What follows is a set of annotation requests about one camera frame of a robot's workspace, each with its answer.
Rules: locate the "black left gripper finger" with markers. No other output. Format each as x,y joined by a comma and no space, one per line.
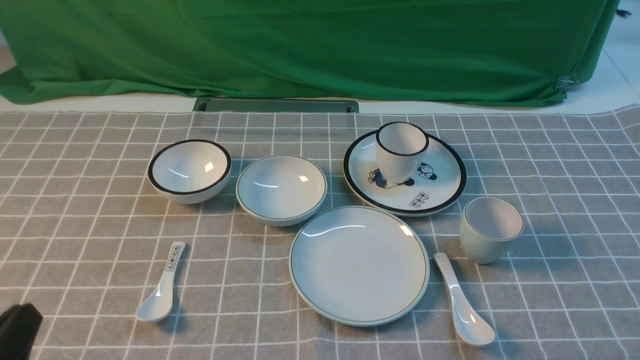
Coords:
19,327

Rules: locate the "pale green-rimmed bowl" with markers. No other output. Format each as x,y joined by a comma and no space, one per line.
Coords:
281,190

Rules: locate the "plain white spoon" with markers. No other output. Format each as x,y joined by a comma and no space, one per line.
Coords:
468,324

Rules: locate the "pale green cup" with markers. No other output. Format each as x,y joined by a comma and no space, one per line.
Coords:
488,228

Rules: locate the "white spoon with characters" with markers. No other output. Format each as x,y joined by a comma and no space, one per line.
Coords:
159,303

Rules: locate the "black-rimmed white bowl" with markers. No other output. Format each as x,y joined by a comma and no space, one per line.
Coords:
191,171

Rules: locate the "pale green-rimmed plate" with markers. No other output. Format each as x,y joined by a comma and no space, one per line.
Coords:
359,266

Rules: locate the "black-rimmed white cup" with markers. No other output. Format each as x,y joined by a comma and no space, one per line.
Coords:
400,148

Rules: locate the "black-rimmed cartoon plate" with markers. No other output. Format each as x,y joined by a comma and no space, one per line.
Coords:
437,183

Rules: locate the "green backdrop cloth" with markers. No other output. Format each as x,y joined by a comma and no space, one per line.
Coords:
498,53

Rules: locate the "metal clamp on backdrop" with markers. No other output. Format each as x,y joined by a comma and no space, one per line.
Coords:
567,83

